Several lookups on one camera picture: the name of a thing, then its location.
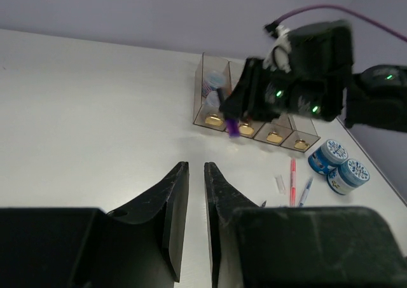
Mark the red pen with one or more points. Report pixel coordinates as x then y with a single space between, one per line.
292 197

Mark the clear jar blue clips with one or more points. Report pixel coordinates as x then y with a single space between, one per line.
212 80

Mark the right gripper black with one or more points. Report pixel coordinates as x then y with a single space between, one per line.
321 61

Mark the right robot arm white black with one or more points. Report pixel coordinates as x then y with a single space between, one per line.
375 97

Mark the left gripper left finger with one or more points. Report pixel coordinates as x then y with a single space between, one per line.
145 237

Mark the clear blue pen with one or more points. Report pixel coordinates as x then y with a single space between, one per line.
305 192

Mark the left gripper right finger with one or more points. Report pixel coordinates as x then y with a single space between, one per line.
235 231

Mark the clear pen cap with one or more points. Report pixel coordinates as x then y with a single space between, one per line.
280 184

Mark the blue white tub front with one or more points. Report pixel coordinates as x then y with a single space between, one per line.
347 177

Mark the purple cap highlighter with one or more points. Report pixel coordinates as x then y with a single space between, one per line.
231 124

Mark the clear four-compartment organizer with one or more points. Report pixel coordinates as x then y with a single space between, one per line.
288 131

